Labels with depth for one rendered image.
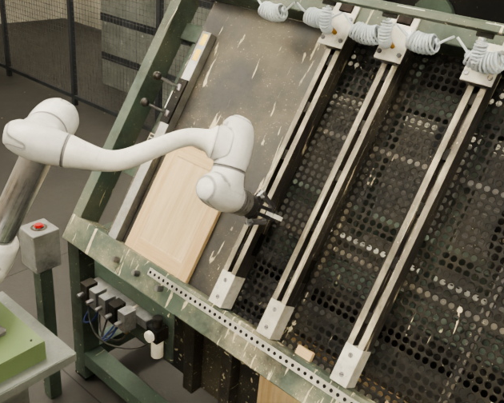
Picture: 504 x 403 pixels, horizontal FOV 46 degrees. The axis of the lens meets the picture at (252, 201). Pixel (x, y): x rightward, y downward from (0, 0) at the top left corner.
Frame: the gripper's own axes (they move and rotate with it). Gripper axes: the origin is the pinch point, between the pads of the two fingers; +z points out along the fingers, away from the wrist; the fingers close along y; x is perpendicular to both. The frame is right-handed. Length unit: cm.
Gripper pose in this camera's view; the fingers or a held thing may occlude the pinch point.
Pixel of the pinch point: (274, 216)
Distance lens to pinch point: 206.8
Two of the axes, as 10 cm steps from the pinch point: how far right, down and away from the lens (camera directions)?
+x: -7.4, -3.6, 5.7
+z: 5.2, 2.3, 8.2
